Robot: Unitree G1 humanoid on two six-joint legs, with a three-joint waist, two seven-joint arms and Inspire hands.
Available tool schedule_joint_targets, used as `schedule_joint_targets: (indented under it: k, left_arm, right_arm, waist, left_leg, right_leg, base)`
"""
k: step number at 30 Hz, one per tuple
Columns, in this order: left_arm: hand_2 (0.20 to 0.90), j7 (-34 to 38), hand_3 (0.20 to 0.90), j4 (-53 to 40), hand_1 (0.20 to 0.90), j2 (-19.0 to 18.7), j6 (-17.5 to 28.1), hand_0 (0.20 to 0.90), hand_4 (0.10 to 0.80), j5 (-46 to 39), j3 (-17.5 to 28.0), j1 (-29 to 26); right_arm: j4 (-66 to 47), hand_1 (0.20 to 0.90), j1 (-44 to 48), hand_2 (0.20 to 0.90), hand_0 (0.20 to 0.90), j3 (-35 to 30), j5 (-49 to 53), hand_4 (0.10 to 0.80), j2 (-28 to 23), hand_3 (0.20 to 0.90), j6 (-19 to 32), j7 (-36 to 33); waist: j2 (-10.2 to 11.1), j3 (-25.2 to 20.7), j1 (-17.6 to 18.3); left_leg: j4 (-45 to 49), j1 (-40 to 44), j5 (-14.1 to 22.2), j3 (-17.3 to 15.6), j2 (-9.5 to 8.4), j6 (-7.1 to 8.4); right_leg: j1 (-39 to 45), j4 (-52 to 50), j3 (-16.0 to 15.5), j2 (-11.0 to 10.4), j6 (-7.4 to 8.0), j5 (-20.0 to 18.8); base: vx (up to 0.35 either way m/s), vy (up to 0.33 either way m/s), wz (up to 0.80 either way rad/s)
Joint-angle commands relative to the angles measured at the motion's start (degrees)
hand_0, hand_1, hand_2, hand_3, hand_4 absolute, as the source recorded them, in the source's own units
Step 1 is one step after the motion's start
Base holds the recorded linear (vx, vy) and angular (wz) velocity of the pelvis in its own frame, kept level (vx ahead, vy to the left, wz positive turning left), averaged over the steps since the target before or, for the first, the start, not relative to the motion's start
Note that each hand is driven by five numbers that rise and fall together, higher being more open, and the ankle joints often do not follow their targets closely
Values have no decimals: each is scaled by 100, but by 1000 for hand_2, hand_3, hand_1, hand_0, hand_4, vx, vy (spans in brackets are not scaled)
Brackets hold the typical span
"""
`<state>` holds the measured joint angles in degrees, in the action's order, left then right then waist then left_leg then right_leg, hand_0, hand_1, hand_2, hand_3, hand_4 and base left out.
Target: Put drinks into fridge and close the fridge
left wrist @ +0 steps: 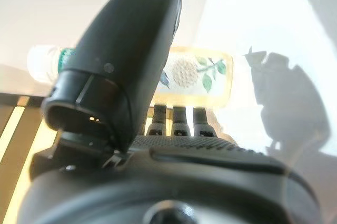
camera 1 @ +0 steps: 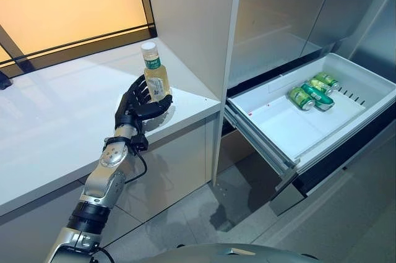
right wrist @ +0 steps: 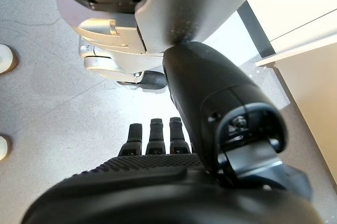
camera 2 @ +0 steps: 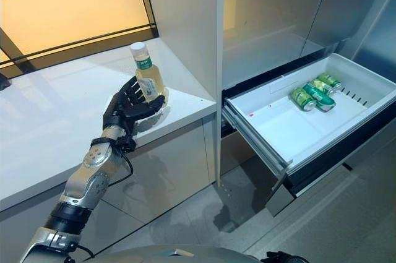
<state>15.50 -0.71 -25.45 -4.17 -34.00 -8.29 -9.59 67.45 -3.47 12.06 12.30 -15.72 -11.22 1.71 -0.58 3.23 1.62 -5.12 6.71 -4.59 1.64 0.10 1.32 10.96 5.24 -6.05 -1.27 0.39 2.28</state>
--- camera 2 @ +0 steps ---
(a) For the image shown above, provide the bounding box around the backlit panel with black frame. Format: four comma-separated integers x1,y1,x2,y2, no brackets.
0,0,158,75

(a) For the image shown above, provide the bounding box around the dark green drink can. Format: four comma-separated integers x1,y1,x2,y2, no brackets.
301,82,337,112

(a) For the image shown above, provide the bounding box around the white counter cabinet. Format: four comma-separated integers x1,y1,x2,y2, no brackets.
0,37,217,263

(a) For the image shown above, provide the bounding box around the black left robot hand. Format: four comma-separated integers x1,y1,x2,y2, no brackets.
101,77,166,131

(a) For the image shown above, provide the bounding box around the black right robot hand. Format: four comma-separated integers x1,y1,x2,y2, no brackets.
265,250,306,263

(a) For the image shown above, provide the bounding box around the stainless steel fridge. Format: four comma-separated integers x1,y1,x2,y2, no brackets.
221,0,396,189

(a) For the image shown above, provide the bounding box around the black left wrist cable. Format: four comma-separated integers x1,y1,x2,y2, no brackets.
101,147,134,185

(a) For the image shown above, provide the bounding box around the silver robot torso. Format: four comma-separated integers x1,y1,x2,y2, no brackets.
89,243,264,263

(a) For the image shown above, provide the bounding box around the white fridge drawer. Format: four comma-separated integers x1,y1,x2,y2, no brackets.
221,53,396,217

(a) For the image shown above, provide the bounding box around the dark brown blurry object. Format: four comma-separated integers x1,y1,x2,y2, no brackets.
0,72,12,90

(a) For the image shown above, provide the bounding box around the yellow drink bottle white cap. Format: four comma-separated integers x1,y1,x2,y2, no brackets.
129,42,170,105

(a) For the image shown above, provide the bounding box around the tall white side panel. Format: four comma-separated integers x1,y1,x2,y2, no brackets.
140,0,225,188

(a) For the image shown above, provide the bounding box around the light green drink can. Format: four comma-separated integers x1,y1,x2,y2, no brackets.
310,79,335,95
317,72,343,89
290,87,317,111

